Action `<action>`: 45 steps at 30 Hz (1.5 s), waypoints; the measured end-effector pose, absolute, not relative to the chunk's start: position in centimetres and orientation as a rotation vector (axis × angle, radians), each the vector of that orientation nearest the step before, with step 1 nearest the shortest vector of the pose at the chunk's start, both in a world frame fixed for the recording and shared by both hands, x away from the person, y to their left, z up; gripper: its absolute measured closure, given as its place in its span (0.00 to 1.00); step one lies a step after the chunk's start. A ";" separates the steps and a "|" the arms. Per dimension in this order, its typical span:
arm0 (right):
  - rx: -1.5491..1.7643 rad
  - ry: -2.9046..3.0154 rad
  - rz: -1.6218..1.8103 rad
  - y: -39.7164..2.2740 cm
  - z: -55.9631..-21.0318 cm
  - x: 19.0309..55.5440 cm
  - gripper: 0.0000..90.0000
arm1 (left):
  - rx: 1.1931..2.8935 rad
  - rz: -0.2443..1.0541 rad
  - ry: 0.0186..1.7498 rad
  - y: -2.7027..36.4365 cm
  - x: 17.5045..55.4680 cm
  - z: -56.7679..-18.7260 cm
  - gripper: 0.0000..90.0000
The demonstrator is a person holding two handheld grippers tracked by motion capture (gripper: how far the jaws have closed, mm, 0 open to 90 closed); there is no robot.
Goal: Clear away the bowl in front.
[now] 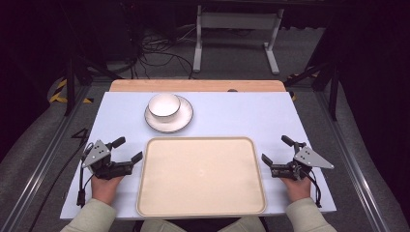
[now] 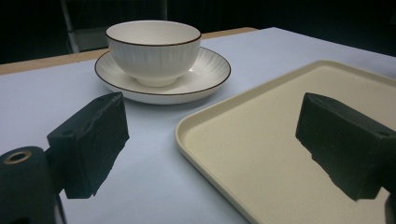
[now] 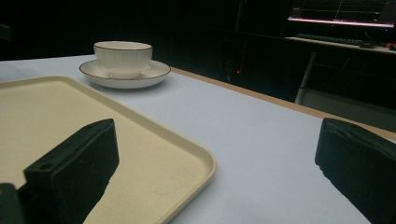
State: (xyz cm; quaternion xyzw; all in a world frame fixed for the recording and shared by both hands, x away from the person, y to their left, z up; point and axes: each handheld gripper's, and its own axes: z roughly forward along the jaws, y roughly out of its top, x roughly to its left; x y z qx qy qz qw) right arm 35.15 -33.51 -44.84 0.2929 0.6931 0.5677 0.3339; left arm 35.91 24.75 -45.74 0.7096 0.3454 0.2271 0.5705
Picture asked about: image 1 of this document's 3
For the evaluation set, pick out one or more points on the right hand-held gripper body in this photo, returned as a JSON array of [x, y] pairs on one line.
[[311, 158]]

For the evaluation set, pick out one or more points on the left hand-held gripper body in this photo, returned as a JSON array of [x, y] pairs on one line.
[[96, 154]]

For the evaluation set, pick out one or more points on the white bowl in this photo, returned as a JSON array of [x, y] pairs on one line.
[[163, 106]]

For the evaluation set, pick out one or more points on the white plate with dark rim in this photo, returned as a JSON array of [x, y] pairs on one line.
[[183, 119]]

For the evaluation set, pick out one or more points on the beige tray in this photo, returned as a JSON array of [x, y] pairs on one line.
[[201, 177]]

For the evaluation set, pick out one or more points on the person's right hand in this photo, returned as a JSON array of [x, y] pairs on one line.
[[298, 190]]

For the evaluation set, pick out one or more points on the person's left hand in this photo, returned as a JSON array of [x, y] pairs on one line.
[[104, 190]]

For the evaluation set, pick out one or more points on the black stand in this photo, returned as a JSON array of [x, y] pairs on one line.
[[69, 87], [333, 96]]

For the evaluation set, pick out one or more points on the yellow and black floor tape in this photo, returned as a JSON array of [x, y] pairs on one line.
[[58, 96]]

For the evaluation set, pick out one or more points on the white metal stand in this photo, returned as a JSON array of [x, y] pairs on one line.
[[238, 21]]

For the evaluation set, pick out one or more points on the aluminium floor rail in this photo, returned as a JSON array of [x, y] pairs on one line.
[[358, 180], [35, 180]]

